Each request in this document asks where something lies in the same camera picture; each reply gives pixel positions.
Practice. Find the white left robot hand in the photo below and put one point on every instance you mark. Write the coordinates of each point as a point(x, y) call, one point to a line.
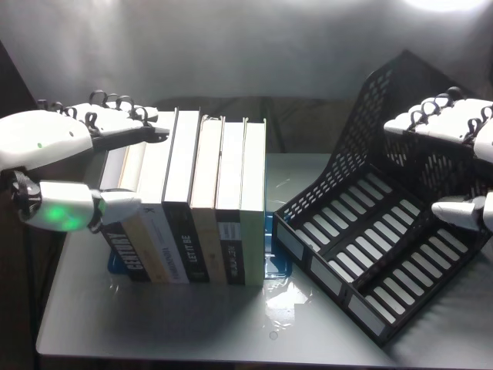
point(50, 135)

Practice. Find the cream cover book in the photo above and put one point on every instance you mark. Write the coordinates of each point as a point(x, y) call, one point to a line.
point(210, 239)

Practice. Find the white spine book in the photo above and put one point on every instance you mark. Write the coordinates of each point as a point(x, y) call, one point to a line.
point(158, 173)

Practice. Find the black Century book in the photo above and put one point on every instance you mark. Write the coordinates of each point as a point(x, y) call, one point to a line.
point(129, 258)

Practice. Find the blue metal bookend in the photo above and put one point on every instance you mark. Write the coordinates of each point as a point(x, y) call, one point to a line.
point(279, 268)
point(115, 266)

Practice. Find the cream yellow spine book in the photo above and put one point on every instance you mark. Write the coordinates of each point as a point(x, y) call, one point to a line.
point(152, 250)

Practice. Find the black Let It Be book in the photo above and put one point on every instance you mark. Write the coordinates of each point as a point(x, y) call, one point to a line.
point(192, 250)

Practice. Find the black grey spine book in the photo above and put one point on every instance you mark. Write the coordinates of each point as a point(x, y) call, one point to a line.
point(231, 173)

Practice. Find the white backdrop cloth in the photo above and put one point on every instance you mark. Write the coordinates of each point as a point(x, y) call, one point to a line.
point(246, 46)

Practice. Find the pale green book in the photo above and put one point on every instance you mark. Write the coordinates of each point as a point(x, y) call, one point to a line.
point(252, 246)

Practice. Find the black three-slot file tray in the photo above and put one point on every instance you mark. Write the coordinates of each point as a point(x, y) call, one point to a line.
point(291, 239)

